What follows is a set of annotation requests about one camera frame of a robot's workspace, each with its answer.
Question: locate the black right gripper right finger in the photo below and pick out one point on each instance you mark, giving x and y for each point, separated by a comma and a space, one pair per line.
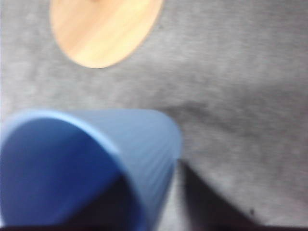
210, 210

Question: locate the blue ribbed cup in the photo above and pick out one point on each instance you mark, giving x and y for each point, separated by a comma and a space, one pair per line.
53, 158

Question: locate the wooden cup tree stand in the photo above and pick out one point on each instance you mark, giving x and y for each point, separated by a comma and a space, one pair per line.
102, 33

